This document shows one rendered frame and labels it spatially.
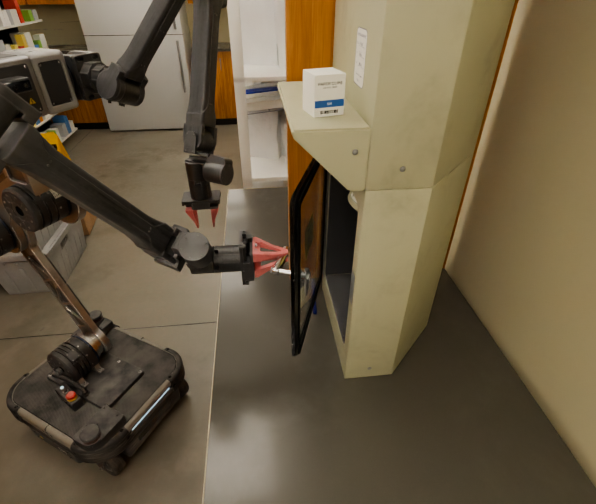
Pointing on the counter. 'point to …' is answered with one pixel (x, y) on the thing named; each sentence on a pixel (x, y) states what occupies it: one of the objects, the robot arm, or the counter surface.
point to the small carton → (323, 91)
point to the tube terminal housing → (410, 158)
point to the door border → (297, 262)
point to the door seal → (300, 250)
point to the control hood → (330, 137)
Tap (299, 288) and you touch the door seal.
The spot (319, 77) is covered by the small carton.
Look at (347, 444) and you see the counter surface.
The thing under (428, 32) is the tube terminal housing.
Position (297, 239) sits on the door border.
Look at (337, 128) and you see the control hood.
